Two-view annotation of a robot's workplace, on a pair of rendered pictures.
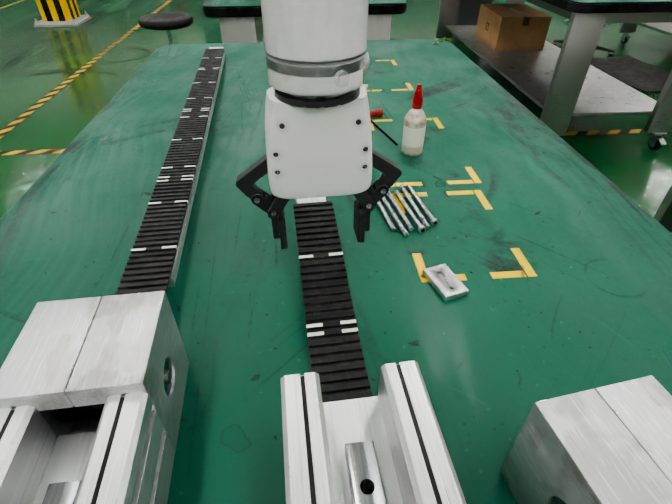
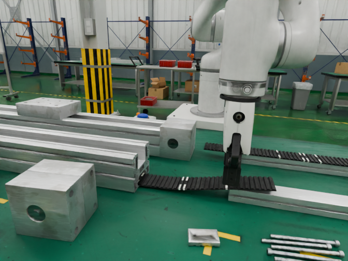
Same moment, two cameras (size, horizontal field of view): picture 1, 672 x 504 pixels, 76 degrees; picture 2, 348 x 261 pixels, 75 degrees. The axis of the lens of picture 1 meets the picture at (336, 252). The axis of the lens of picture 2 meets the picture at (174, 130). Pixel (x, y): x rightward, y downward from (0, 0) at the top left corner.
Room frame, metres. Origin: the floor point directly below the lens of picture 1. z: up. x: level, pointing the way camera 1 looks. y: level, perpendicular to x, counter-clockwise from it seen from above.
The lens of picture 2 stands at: (0.42, -0.43, 1.07)
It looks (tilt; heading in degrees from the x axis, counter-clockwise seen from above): 19 degrees down; 111
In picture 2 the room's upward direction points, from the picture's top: 2 degrees clockwise
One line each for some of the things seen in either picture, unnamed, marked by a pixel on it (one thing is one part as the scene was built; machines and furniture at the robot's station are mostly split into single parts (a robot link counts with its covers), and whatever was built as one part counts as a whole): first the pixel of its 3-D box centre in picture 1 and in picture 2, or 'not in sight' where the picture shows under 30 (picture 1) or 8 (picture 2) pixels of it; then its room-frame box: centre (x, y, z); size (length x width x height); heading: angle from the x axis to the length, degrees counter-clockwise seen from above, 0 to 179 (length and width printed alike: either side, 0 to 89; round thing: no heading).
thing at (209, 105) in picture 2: not in sight; (212, 92); (0.21, 0.60, 0.91); 0.19 x 0.19 x 0.18
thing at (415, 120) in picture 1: (415, 119); not in sight; (0.71, -0.13, 0.84); 0.04 x 0.04 x 0.12
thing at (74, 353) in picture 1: (90, 378); (179, 136); (0.21, 0.20, 0.83); 0.12 x 0.09 x 0.10; 98
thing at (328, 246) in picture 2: (392, 213); (295, 243); (0.51, -0.08, 0.78); 0.11 x 0.01 x 0.01; 15
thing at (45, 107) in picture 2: not in sight; (51, 111); (-0.23, 0.12, 0.87); 0.16 x 0.11 x 0.07; 8
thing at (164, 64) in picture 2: not in sight; (164, 89); (-1.08, 3.04, 0.50); 1.03 x 0.55 x 1.01; 17
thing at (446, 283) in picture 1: (444, 281); (203, 237); (0.37, -0.13, 0.78); 0.05 x 0.03 x 0.01; 21
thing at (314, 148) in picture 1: (318, 137); (236, 119); (0.39, 0.02, 0.95); 0.10 x 0.07 x 0.11; 98
